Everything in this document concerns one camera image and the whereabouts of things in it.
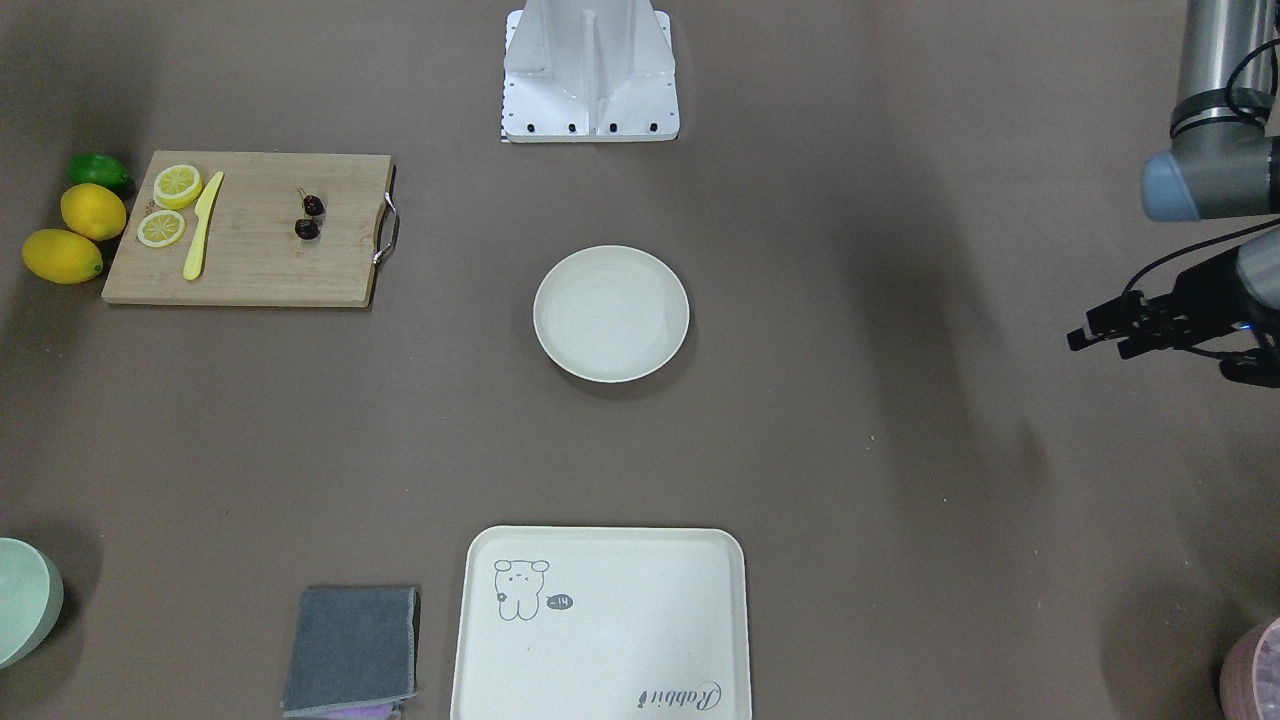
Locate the grey folded cloth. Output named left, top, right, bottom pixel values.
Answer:
left=282, top=585, right=419, bottom=719

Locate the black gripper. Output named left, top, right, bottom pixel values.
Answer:
left=1066, top=228, right=1279, bottom=389

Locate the round cream plate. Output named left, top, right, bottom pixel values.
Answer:
left=532, top=245, right=692, bottom=384

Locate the green lime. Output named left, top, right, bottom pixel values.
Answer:
left=65, top=152, right=132, bottom=193

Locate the mint green bowl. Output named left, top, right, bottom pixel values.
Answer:
left=1, top=537, right=64, bottom=669

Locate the yellow plastic knife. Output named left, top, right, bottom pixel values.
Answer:
left=182, top=170, right=225, bottom=281

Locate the bamboo cutting board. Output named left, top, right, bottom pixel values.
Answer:
left=102, top=150, right=396, bottom=307

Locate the lemon slice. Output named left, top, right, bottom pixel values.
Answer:
left=152, top=164, right=204, bottom=211
left=134, top=209, right=187, bottom=249

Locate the steel board handle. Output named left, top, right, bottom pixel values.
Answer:
left=371, top=191, right=401, bottom=269

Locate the cream rectangular tray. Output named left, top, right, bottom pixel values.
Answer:
left=451, top=525, right=753, bottom=719

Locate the pink mixing bowl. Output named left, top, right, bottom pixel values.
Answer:
left=1219, top=618, right=1279, bottom=719

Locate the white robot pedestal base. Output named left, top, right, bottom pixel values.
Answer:
left=500, top=1, right=681, bottom=143

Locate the whole yellow lemon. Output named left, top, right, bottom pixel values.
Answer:
left=20, top=229, right=105, bottom=284
left=59, top=183, right=128, bottom=242

